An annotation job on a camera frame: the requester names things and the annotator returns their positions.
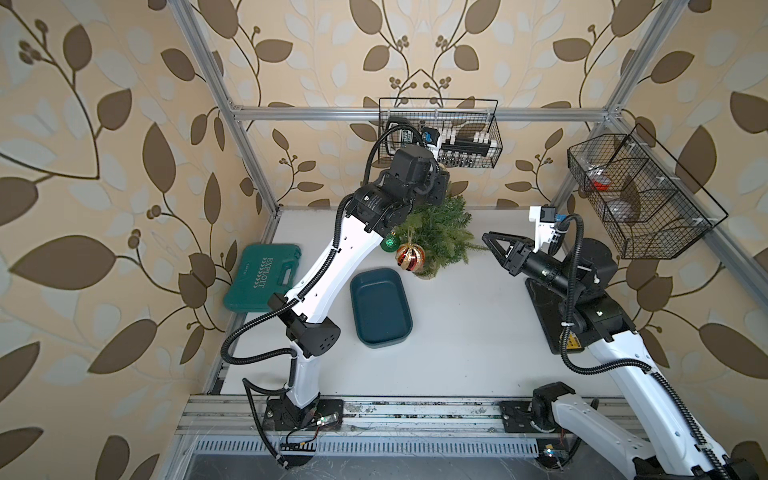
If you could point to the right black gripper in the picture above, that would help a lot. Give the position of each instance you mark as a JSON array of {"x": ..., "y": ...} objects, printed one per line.
[{"x": 519, "y": 255}]

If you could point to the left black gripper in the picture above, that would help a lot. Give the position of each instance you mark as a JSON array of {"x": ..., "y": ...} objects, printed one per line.
[{"x": 436, "y": 187}]

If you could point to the small green christmas tree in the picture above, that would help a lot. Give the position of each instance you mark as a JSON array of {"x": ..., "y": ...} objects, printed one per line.
[{"x": 443, "y": 233}]

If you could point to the green glitter ball ornament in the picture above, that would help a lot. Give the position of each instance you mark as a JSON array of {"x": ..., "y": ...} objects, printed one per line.
[{"x": 390, "y": 243}]

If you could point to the red gold striped ornament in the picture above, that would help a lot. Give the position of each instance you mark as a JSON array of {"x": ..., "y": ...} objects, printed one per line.
[{"x": 410, "y": 257}]

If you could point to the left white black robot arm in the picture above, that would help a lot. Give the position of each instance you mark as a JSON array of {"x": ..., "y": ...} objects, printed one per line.
[{"x": 362, "y": 221}]

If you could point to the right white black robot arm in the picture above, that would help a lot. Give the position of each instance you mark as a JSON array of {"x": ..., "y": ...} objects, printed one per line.
[{"x": 675, "y": 445}]

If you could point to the red object in basket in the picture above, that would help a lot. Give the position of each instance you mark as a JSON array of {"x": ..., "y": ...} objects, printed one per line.
[{"x": 598, "y": 181}]

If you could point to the teal plastic tray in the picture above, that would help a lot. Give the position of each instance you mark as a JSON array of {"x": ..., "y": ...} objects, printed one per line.
[{"x": 380, "y": 308}]

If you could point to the green plastic tool case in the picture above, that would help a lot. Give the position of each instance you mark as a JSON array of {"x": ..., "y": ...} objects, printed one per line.
[{"x": 264, "y": 270}]

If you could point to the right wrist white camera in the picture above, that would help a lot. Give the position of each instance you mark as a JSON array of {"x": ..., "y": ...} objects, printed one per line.
[{"x": 547, "y": 229}]

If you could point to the wrist white camera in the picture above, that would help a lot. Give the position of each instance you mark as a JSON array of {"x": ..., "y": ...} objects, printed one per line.
[
  {"x": 547, "y": 229},
  {"x": 433, "y": 139}
]

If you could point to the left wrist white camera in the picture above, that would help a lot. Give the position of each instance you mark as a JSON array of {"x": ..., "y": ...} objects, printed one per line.
[{"x": 433, "y": 139}]

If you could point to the back black wire basket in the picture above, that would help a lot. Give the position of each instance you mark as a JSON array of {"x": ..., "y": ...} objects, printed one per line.
[{"x": 434, "y": 110}]

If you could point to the side black wire basket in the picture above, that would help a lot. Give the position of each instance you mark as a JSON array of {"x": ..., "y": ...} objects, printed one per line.
[{"x": 658, "y": 205}]

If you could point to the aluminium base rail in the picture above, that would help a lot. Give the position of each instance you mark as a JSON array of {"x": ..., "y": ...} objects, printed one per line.
[{"x": 442, "y": 427}]

